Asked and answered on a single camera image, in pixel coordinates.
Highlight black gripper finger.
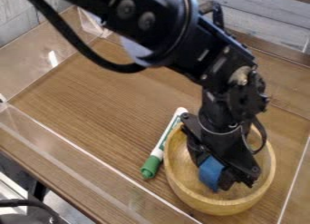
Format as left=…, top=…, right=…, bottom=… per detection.
left=187, top=135, right=211, bottom=167
left=218, top=167, right=241, bottom=190

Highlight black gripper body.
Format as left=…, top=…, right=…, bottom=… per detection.
left=180, top=93, right=266, bottom=188

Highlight blue foam block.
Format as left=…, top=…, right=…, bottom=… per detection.
left=199, top=156, right=225, bottom=192

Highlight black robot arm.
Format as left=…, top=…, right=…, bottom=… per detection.
left=28, top=0, right=269, bottom=190

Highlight light wooden bowl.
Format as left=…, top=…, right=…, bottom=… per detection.
left=163, top=121, right=277, bottom=216

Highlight green white marker pen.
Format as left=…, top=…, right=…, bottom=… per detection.
left=140, top=107, right=187, bottom=180

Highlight clear acrylic tray wall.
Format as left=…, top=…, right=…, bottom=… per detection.
left=0, top=102, right=200, bottom=224

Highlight clear acrylic corner bracket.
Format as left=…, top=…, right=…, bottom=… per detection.
left=78, top=8, right=112, bottom=38

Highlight black cable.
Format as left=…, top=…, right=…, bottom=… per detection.
left=0, top=199, right=59, bottom=224

